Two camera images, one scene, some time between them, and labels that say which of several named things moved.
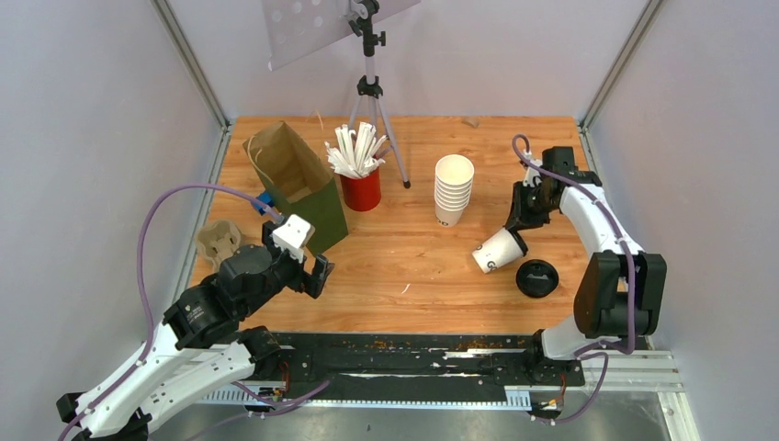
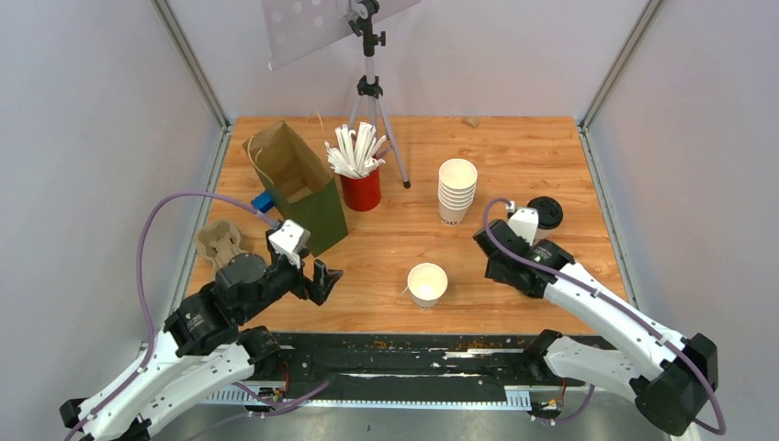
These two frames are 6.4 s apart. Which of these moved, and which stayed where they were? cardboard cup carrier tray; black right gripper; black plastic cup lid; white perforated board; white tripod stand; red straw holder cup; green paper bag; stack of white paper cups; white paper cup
Moved: black right gripper; black plastic cup lid; white paper cup
Stayed: white tripod stand; stack of white paper cups; white perforated board; green paper bag; cardboard cup carrier tray; red straw holder cup
